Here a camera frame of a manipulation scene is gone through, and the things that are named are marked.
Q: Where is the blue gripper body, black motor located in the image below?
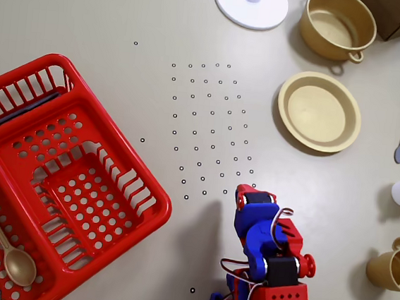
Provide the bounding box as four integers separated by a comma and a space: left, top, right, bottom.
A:
231, 190, 282, 250

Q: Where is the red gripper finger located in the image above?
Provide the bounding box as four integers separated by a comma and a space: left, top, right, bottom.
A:
233, 183, 280, 215

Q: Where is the gold plastic plate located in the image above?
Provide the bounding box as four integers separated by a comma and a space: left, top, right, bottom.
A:
272, 68, 367, 157

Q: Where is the gold plastic mug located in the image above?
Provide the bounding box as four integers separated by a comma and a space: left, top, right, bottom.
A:
363, 232, 400, 293

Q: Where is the red plastic dish rack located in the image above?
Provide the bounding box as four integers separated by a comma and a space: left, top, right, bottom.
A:
0, 48, 187, 300

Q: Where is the gold plastic spoon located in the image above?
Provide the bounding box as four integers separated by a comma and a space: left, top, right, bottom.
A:
0, 193, 45, 288

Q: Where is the brown cardboard box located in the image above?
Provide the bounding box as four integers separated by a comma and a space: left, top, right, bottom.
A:
349, 0, 400, 43

